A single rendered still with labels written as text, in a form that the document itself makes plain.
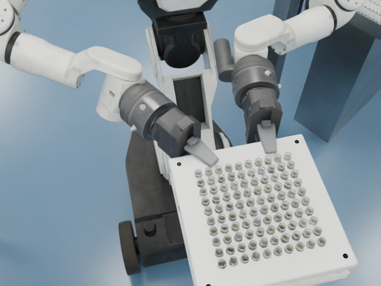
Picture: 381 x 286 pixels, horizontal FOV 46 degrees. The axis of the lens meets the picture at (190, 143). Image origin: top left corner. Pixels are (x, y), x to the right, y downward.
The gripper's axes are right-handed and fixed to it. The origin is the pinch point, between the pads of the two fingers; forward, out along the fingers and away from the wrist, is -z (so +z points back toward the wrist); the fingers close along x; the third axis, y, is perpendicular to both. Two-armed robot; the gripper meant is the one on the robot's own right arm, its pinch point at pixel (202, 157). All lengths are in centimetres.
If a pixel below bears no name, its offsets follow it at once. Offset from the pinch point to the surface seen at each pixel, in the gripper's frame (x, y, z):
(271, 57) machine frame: 53, -76, 38
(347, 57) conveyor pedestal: 53, -97, 18
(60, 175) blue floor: 104, 2, 84
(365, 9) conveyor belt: 22, -84, 13
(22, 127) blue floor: 104, 0, 118
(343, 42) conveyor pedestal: 48, -96, 21
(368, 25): 29, -86, 11
